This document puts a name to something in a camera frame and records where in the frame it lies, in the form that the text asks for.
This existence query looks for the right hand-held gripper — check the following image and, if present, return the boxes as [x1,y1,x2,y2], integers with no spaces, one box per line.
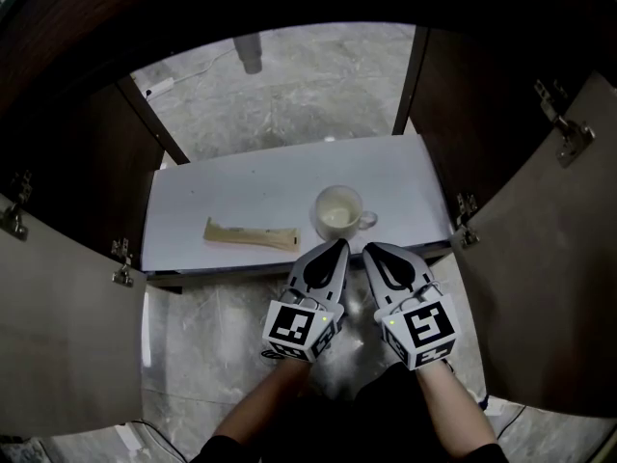
[362,242,458,371]

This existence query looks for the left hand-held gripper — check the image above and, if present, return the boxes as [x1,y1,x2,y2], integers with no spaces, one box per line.
[262,239,351,363]

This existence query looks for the white ceramic mug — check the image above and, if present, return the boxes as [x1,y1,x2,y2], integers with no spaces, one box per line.
[314,184,379,243]

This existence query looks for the beige toothpaste tube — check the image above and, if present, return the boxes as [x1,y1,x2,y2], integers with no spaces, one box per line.
[202,216,303,258]

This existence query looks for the grey cabinet door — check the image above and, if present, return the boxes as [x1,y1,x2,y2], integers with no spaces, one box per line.
[450,69,617,419]
[0,193,148,438]

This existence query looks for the dark brown cabinet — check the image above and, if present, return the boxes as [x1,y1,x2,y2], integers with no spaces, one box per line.
[0,0,617,294]

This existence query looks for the person's right forearm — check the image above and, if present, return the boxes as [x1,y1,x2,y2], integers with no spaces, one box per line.
[415,362,498,457]

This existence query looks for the person's left forearm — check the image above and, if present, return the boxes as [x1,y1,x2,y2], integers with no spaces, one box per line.
[211,357,312,452]

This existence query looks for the metal door hinge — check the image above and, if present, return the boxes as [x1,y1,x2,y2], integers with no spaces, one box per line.
[110,237,135,288]
[0,171,33,243]
[533,79,597,169]
[455,193,481,250]

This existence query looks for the white shelf board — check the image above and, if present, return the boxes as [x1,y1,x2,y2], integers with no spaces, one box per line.
[140,133,454,275]

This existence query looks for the person's black shorts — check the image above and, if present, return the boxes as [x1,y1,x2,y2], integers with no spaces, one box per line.
[298,362,428,463]

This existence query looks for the person's black printed shirt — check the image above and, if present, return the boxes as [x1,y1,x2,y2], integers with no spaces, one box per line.
[190,434,512,463]

